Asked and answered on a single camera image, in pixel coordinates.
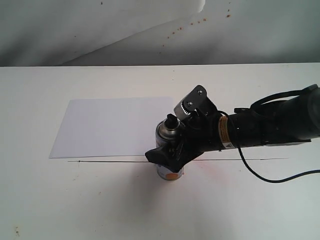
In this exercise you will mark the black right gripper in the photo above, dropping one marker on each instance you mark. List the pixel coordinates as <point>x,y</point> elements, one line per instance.
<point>197,134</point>

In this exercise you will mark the white dotted spray can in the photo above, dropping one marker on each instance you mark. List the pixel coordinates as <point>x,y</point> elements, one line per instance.
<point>168,132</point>

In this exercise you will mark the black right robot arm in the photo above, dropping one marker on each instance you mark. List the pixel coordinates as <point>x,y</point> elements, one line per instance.
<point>285,118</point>

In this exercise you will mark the white paper sheet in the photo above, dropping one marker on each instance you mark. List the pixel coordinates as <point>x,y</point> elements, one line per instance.
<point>110,127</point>

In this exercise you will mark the white backdrop cloth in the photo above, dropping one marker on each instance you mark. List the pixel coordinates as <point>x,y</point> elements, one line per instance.
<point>158,32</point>

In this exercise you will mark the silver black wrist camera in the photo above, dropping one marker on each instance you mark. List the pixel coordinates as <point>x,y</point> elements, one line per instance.
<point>196,100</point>

